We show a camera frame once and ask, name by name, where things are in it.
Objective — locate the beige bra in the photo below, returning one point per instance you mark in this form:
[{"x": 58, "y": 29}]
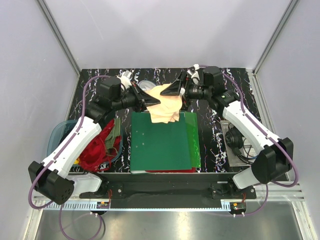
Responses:
[{"x": 169, "y": 108}]

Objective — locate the olive green garment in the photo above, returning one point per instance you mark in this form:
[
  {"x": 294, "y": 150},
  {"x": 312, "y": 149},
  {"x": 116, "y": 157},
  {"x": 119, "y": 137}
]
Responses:
[{"x": 113, "y": 139}]

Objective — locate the red garment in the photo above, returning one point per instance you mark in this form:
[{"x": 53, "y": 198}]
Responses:
[{"x": 94, "y": 158}]

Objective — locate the light green plastic folder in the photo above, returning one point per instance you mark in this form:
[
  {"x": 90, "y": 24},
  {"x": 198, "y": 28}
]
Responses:
[{"x": 193, "y": 139}]

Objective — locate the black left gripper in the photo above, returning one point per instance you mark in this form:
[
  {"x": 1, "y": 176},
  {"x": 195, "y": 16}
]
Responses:
[{"x": 147, "y": 99}]

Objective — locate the red folder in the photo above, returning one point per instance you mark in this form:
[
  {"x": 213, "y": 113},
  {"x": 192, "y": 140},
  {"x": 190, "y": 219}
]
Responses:
[{"x": 192, "y": 170}]

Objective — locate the blue plastic basket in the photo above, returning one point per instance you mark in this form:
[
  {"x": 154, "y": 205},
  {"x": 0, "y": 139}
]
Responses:
[{"x": 59, "y": 133}]

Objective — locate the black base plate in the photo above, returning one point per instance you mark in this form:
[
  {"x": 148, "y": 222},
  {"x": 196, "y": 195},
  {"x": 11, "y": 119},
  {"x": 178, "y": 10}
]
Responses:
[{"x": 212, "y": 185}]

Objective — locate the black round camera lens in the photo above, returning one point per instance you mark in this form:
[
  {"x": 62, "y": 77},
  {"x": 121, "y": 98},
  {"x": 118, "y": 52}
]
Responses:
[{"x": 234, "y": 140}]

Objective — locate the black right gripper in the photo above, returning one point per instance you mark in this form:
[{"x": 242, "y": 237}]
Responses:
[{"x": 174, "y": 89}]

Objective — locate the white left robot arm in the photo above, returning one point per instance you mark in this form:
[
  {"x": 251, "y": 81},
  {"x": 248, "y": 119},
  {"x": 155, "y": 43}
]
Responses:
[{"x": 50, "y": 176}]

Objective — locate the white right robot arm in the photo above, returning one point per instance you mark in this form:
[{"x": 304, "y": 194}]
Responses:
[{"x": 274, "y": 155}]

